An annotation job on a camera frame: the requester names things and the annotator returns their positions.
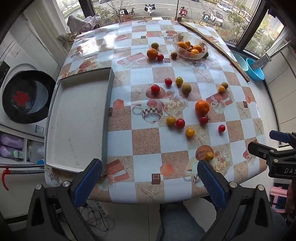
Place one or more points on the light blue plastic basin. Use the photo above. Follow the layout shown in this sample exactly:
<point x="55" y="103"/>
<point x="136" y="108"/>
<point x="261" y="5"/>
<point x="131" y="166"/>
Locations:
<point x="241" y="60"/>

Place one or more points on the clear plastic jug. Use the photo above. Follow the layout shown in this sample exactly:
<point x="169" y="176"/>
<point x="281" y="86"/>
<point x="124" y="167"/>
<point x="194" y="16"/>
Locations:
<point x="37" y="154"/>

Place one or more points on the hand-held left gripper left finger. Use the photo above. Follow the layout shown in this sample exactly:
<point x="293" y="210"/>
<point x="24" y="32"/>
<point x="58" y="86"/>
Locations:
<point x="89" y="183"/>

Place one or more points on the yellow cherry tomato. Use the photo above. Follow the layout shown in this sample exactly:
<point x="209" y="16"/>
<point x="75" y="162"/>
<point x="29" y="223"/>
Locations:
<point x="221" y="89"/>
<point x="171" y="120"/>
<point x="190" y="132"/>
<point x="209" y="155"/>

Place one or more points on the clear glass bowl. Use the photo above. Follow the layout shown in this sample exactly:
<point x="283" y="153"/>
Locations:
<point x="185" y="55"/>

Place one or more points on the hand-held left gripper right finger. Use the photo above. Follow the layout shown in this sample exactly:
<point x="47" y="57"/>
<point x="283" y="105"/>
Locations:
<point x="211" y="185"/>

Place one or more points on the pink plastic stool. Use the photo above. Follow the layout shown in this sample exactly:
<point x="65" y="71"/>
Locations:
<point x="277" y="192"/>

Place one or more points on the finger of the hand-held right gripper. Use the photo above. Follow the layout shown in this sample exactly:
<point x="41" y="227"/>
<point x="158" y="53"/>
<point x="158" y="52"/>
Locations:
<point x="259" y="149"/>
<point x="278" y="136"/>

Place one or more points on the white van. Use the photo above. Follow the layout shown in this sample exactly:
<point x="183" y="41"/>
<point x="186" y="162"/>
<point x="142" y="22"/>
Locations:
<point x="217" y="16"/>

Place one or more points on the green-orange cherry tomato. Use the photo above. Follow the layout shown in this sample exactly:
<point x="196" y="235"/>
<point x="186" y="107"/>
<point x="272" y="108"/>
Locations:
<point x="155" y="45"/>

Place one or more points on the small mandarin orange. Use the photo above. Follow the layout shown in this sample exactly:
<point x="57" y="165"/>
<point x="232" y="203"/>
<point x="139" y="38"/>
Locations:
<point x="152" y="53"/>

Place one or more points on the white scooter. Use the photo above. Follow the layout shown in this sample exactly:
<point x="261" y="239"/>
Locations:
<point x="150" y="8"/>

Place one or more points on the metal grater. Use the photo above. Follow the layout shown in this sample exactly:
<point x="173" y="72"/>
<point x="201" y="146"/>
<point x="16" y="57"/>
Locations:
<point x="260" y="62"/>

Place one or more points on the person's leg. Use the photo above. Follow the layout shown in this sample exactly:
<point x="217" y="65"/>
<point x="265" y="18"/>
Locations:
<point x="278" y="224"/>
<point x="178" y="222"/>

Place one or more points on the person's left leg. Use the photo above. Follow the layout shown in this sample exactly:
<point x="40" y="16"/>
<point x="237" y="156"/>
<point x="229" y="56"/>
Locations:
<point x="178" y="222"/>

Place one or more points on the person's right leg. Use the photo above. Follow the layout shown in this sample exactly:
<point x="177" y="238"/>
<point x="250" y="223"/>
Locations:
<point x="278" y="224"/>

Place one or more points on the red scooter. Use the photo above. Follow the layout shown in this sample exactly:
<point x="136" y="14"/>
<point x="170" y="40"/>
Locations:
<point x="182" y="11"/>

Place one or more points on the round brown fruit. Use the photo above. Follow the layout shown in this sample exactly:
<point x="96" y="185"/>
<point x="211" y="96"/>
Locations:
<point x="186" y="88"/>

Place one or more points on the large orange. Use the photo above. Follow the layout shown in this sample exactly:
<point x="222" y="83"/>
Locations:
<point x="202" y="107"/>

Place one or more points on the checkered printed tablecloth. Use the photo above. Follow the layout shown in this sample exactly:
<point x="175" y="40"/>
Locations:
<point x="143" y="143"/>

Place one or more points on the purple detergent bottle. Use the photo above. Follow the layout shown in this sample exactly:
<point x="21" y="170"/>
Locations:
<point x="9" y="151"/>
<point x="11" y="141"/>

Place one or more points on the red cherry tomato with stem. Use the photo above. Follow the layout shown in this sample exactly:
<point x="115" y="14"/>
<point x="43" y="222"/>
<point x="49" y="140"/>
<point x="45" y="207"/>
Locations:
<point x="203" y="119"/>

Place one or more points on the grey white cloth heap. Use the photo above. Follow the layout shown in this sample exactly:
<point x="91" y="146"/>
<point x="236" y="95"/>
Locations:
<point x="83" y="22"/>

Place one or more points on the person's right hand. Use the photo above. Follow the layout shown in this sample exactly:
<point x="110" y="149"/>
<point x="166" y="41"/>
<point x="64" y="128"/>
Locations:
<point x="291" y="199"/>

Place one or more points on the white power strip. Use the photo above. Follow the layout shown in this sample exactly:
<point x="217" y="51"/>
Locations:
<point x="100" y="207"/>

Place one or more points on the brown cherry tomato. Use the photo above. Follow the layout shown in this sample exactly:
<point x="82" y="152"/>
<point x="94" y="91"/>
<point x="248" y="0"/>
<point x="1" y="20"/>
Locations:
<point x="225" y="84"/>
<point x="174" y="55"/>

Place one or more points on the white tray with grey rim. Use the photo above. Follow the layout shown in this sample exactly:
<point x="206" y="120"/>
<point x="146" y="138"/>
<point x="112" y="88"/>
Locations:
<point x="76" y="120"/>

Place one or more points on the yellow-green cherry tomato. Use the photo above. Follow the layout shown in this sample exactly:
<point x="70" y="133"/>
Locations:
<point x="179" y="80"/>

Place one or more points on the reddish orange fruit piece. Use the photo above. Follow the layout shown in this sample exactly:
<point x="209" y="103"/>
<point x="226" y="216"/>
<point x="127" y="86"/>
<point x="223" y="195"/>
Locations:
<point x="189" y="48"/>

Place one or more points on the red plastic hook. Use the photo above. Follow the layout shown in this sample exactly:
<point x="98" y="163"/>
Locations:
<point x="5" y="179"/>

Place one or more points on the white washing machine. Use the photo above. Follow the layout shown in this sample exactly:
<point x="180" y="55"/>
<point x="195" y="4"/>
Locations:
<point x="27" y="97"/>

